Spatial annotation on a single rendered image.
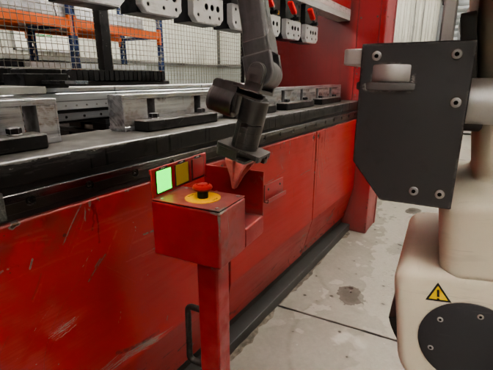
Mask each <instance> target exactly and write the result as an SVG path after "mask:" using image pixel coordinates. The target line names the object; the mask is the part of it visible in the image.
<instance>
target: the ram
mask: <svg viewBox="0 0 493 370"><path fill-rule="evenodd" d="M298 1H300V2H301V4H309V5H310V6H313V7H316V8H318V15H320V16H322V17H325V18H328V19H331V20H333V21H337V22H341V21H350V15H348V14H346V13H344V12H341V11H339V10H336V9H335V8H332V7H330V6H327V5H325V4H322V3H321V2H319V1H316V0H298ZM332 1H334V2H336V3H338V4H340V5H342V6H344V7H347V8H349V9H351V0H332Z"/></svg>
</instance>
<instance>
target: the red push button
mask: <svg viewBox="0 0 493 370"><path fill-rule="evenodd" d="M212 188H213V187H212V184H210V183H208V182H199V183H196V184H194V185H193V187H192V189H193V190H194V191H196V192H197V198H199V199H206V198H208V191H211V190H212Z"/></svg>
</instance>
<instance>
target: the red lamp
mask: <svg viewBox="0 0 493 370"><path fill-rule="evenodd" d="M192 170H193V179H194V178H197V177H199V176H201V175H204V165H203V156H202V157H200V158H197V159H193V160H192Z"/></svg>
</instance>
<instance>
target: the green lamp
mask: <svg viewBox="0 0 493 370"><path fill-rule="evenodd" d="M156 177H157V188H158V193H160V192H163V191H165V190H168V189H171V188H172V178H171V167H169V168H167V169H164V170H160V171H158V172H156Z"/></svg>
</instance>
